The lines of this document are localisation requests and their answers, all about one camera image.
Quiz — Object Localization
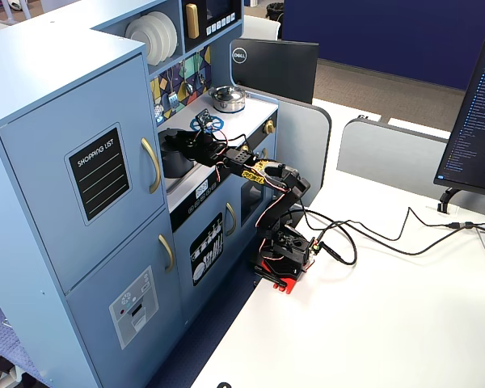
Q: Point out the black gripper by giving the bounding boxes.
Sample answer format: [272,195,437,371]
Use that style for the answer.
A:
[164,131,230,167]

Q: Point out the gray plastic lid with knob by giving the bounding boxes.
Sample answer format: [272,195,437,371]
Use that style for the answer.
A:
[160,128,193,151]

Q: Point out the shiny steel pot lid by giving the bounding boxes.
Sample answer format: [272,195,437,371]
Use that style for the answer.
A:
[209,85,246,103]

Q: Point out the gray plastic pot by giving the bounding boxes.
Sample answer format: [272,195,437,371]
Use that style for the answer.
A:
[159,129,196,179]

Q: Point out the metal slotted spoon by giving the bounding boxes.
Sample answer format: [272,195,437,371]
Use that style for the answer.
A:
[153,86,165,123]

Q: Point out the metal slotted spatula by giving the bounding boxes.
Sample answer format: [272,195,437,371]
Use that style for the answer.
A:
[167,74,179,112]

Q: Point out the metal ladle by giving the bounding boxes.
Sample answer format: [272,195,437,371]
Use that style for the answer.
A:
[183,60,196,95]

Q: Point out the colourful geometric backsplash panel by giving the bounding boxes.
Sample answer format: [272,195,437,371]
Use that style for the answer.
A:
[150,44,213,126]

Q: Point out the small metal spoon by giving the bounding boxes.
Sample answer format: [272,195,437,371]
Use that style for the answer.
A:
[196,56,208,88]

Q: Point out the black shopping list sticker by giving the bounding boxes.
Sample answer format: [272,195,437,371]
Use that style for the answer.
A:
[63,122,133,226]

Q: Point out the blue oven door with window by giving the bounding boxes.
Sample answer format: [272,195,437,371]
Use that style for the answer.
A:
[240,137,278,227]

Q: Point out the black toy microwave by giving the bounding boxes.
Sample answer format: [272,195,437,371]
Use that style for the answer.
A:
[181,0,243,53]

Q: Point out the blue dishwasher door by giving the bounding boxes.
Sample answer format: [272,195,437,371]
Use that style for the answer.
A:
[173,177,243,320]

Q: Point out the white toy plate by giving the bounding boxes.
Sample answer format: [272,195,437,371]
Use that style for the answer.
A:
[153,11,179,57]
[143,11,173,61]
[124,15,163,66]

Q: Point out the black Dell monitor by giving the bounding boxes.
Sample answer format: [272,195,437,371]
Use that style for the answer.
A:
[229,38,320,105]

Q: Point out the gray desk divider panel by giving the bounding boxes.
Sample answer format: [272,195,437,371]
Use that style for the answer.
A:
[336,117,449,191]
[276,96,332,203]

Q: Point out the white chair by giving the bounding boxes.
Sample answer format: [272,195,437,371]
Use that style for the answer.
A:
[242,15,282,41]

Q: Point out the tall blue fridge door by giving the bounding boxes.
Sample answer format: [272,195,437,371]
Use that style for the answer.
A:
[0,54,167,294]

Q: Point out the blue wooden toy kitchen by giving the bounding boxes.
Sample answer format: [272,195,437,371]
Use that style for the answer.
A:
[0,0,280,388]

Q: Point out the black trash bin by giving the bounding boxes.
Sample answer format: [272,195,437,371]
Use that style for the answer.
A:
[266,2,286,23]

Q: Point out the black table clamp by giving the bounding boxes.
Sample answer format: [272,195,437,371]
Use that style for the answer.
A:
[252,258,300,294]

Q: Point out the gray ice dispenser sticker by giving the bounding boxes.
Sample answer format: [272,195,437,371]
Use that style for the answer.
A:
[108,265,160,351]

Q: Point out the blue freezer door with dispenser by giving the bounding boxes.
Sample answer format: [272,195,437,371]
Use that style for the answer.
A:
[64,209,185,388]

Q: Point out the monitor showing code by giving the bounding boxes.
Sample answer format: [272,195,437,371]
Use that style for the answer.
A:
[433,32,485,199]

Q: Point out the gold fridge door handle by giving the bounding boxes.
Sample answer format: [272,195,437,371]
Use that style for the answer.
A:
[140,137,162,195]

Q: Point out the small wrist camera board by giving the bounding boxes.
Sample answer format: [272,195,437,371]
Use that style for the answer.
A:
[196,108,213,133]

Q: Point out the gold dishwasher handle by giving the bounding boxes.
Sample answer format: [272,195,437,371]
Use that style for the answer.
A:
[225,201,238,237]

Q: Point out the gold freezer door handle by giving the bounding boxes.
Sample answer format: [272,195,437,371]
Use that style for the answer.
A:
[158,233,175,274]

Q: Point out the gold microwave handle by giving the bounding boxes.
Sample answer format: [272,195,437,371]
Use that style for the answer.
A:
[185,2,200,40]

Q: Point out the black cable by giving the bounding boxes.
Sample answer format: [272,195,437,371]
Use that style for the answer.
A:
[314,220,485,267]
[301,204,485,243]

